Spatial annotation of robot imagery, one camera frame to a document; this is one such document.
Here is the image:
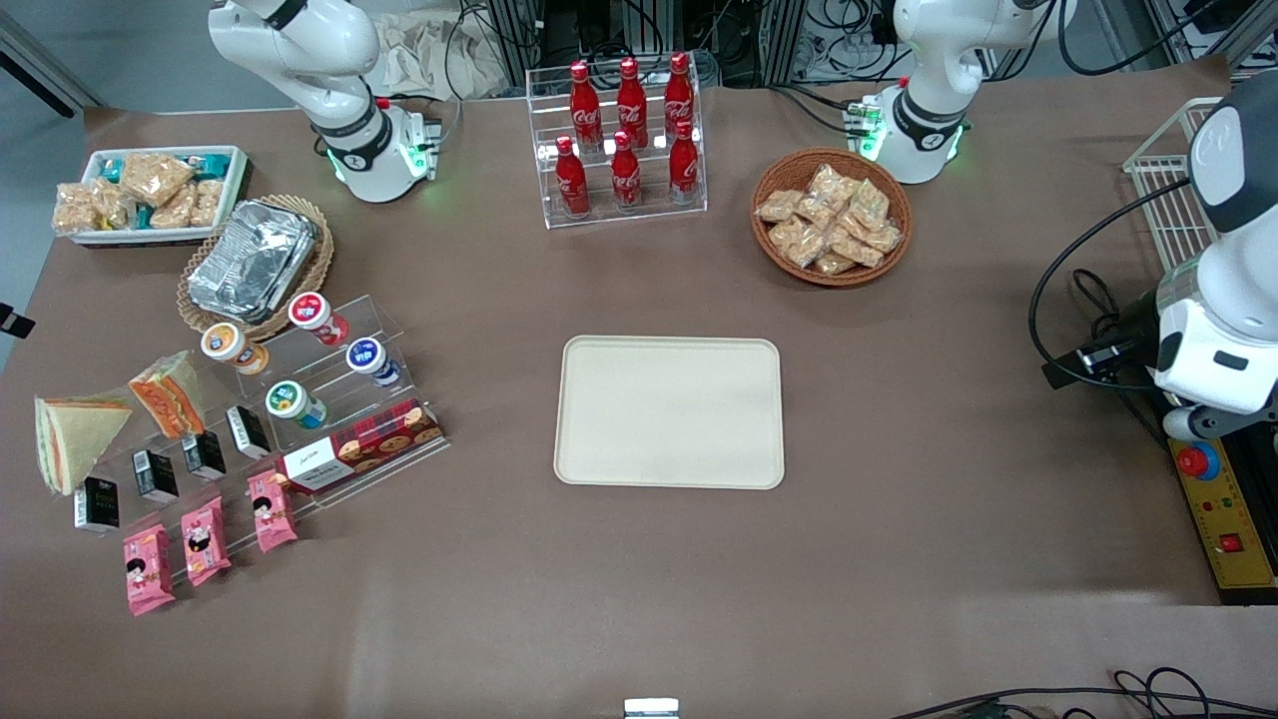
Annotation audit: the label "triangle sandwich orange filling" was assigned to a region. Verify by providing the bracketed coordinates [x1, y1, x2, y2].
[128, 351, 208, 441]

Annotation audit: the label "beige plastic tray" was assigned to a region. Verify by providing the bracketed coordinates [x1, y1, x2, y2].
[554, 336, 786, 490]

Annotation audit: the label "wrapped triangle sandwich white bread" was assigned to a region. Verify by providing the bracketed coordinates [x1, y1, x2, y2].
[34, 395, 134, 497]

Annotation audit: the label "black machine yellow control panel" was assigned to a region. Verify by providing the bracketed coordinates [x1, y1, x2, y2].
[1163, 429, 1278, 607]

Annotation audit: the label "round brown wicker basket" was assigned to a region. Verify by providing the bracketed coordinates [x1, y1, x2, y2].
[751, 148, 914, 289]

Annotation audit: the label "red cola bottle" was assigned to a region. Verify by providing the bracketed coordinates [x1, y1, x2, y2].
[669, 121, 702, 205]
[555, 136, 591, 219]
[616, 57, 650, 149]
[664, 52, 696, 136]
[569, 61, 604, 153]
[611, 131, 644, 212]

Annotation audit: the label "clear acrylic bottle rack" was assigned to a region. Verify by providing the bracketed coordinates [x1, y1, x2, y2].
[526, 55, 709, 231]

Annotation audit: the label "beige crumpled cloth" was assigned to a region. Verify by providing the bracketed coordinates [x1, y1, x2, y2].
[371, 10, 505, 101]

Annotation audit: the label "blue-lid yogurt cup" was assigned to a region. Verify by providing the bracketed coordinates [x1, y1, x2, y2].
[346, 338, 402, 388]

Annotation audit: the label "red cookie box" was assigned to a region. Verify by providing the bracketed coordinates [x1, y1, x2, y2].
[278, 399, 445, 497]

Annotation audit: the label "clear acrylic tiered stand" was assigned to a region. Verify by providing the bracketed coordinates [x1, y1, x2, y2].
[72, 293, 452, 600]

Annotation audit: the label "red-lid yogurt cup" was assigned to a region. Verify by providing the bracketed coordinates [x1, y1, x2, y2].
[289, 292, 350, 348]

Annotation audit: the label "oval brown wicker basket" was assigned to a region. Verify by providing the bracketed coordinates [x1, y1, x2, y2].
[177, 195, 334, 344]

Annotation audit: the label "green-lid yogurt cup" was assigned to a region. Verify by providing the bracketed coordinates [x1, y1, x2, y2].
[266, 380, 328, 431]

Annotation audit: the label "pink snack packet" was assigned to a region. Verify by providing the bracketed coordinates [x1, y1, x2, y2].
[182, 496, 233, 587]
[123, 524, 177, 617]
[248, 471, 299, 553]

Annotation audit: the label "aluminium foil container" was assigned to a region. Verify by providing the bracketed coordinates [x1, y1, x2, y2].
[188, 200, 321, 324]

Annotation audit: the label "small black carton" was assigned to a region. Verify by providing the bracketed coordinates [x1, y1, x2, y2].
[226, 404, 273, 461]
[74, 476, 121, 534]
[133, 449, 181, 504]
[182, 430, 228, 481]

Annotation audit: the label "orange-lid yogurt cup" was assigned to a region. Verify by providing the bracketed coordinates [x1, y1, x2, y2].
[201, 323, 271, 377]

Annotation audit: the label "white rectangular plastic bin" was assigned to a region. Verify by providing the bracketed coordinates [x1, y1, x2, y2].
[68, 146, 251, 249]

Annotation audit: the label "grey metal bar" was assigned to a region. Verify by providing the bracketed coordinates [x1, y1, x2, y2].
[0, 10, 101, 119]

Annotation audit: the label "black power cable with plug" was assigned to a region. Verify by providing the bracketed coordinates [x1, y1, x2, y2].
[1042, 266, 1165, 390]

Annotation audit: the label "white wire rack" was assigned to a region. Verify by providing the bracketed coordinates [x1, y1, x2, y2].
[1123, 97, 1225, 277]

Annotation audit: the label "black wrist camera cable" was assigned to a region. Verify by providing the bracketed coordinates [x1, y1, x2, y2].
[1029, 176, 1194, 394]

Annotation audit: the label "black floor cables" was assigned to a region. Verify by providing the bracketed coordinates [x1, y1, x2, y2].
[887, 667, 1278, 719]

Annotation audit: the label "black background cable bundle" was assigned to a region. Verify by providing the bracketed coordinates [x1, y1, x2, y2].
[699, 0, 905, 86]

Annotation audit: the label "aluminium frame profile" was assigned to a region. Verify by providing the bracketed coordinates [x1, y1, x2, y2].
[484, 0, 545, 71]

